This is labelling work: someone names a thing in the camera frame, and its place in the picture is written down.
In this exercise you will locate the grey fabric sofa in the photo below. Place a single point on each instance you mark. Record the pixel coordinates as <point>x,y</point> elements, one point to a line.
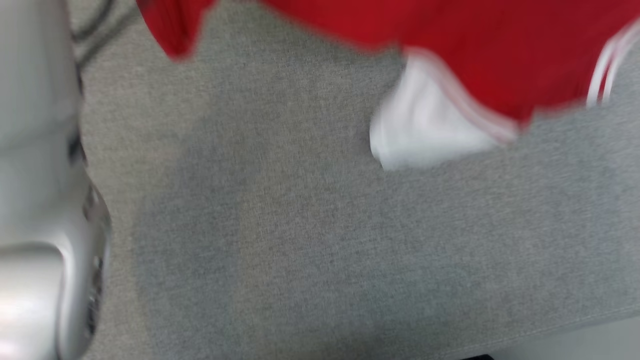
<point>325,240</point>

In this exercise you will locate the red jersey with white stripes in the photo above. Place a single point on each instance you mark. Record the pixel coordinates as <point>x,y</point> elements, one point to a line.
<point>450,30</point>

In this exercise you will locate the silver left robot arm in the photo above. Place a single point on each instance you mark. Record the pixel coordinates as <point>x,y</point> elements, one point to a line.
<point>35,150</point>

